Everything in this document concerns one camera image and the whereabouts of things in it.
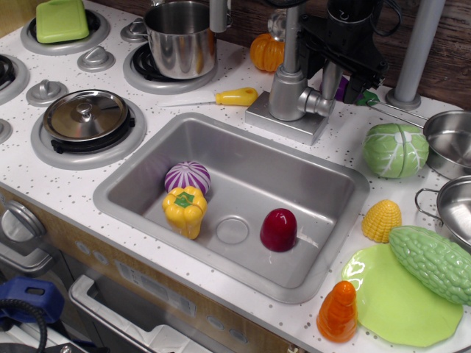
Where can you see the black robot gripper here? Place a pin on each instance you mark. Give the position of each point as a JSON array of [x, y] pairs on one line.
[[344, 37]]

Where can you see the silver toy faucet with lever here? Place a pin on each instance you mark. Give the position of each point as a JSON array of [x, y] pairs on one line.
[[292, 109]]

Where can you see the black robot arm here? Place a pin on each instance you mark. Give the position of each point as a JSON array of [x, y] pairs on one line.
[[388, 23]]

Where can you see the grey vertical pole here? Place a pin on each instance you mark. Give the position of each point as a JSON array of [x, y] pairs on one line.
[[405, 95]]

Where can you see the purple toy eggplant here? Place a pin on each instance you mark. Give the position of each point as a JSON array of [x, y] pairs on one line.
[[363, 99]]

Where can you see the orange toy pumpkin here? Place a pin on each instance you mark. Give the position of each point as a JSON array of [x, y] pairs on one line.
[[266, 53]]

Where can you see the green toy cabbage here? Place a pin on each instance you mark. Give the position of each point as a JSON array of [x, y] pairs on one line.
[[395, 151]]

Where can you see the silver toy sink basin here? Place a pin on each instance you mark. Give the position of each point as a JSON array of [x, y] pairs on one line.
[[250, 176]]

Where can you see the steel frying pan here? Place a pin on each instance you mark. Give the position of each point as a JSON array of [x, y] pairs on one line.
[[447, 133]]

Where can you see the yellow toy corn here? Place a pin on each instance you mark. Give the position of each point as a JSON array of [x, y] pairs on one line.
[[380, 219]]

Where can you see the tall steel pot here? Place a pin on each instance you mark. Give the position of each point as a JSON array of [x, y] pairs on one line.
[[180, 40]]

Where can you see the dark red toy beet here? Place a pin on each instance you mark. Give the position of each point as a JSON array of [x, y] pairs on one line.
[[279, 230]]

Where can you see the purple striped toy onion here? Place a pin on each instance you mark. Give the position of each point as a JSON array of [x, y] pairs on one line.
[[188, 173]]

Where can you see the grey stove knob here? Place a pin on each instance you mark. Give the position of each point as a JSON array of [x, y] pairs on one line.
[[45, 92], [95, 60], [135, 32]]

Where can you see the yellow toy bell pepper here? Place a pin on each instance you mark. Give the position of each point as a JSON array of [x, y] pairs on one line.
[[184, 209]]

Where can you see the green toy bitter melon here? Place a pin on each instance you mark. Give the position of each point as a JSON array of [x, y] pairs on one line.
[[439, 264]]

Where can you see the light green toy plate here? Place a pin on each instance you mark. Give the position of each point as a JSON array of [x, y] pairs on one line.
[[394, 304]]

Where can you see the orange toy carrot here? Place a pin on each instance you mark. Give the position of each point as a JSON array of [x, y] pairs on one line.
[[338, 316]]

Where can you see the steel pot lid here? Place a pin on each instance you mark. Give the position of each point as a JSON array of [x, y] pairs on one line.
[[85, 115]]

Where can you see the green toy cutting board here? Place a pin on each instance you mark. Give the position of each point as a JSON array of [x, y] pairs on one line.
[[60, 21]]

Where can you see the grey round oven dial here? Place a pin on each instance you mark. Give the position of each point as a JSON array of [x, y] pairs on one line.
[[19, 224]]

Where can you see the yellow handled toy knife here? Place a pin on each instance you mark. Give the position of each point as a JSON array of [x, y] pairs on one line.
[[238, 97]]

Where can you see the steel pot with handle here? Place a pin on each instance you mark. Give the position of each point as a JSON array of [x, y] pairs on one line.
[[452, 210]]

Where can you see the grey oven door handle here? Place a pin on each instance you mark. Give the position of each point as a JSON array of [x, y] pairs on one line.
[[121, 333]]

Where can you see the blue clamp with black cable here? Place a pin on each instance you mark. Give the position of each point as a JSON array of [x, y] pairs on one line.
[[29, 300]]

